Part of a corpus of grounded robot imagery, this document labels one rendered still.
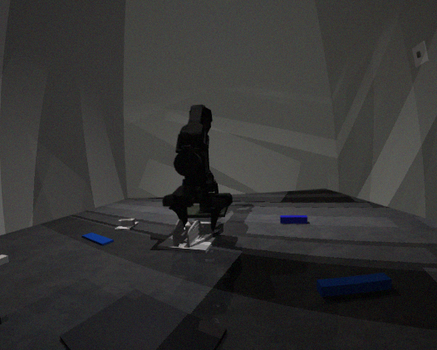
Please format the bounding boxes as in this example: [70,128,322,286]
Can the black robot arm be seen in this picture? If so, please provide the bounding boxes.
[173,105,219,207]

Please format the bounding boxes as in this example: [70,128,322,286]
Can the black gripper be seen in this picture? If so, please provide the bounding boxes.
[162,174,233,231]

